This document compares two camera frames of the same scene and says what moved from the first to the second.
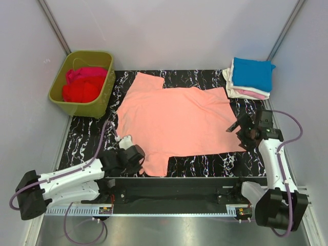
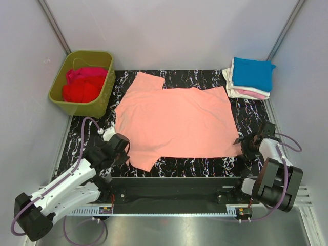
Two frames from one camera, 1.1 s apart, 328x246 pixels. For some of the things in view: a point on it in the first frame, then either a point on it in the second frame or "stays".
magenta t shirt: [84, 73] stays
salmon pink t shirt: [176, 122] stays
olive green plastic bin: [85, 83] stays
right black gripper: [246, 121] -> [244, 141]
